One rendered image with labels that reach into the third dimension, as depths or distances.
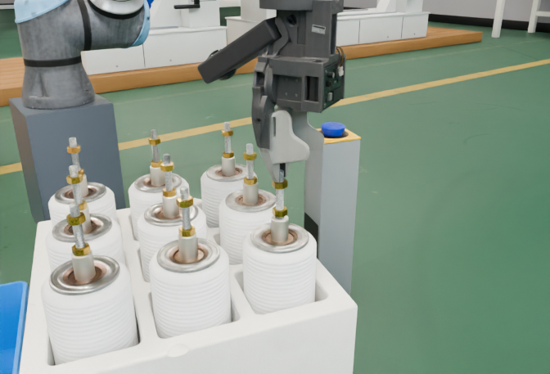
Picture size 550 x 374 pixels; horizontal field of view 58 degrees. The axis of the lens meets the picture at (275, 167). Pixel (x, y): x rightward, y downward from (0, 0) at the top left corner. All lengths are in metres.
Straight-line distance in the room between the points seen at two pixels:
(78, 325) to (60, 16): 0.71
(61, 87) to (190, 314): 0.67
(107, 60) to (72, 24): 1.59
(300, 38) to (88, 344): 0.40
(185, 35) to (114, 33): 1.73
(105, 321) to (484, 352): 0.60
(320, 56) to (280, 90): 0.06
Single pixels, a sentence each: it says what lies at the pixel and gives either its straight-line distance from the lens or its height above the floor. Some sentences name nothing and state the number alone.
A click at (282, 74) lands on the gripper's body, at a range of 0.53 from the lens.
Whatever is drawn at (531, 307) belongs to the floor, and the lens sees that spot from 1.05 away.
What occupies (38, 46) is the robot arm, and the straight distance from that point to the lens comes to 1.15.
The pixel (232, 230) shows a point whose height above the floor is 0.22.
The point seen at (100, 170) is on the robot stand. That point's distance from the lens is 1.19.
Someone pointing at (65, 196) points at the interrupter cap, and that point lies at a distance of 0.82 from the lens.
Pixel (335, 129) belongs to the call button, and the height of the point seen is 0.33.
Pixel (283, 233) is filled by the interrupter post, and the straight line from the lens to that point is 0.64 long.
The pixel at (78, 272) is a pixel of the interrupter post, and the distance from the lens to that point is 0.60.
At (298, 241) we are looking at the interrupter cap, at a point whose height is 0.25.
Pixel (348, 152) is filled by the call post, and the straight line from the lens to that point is 0.84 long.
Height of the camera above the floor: 0.57
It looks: 22 degrees down
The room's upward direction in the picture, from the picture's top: straight up
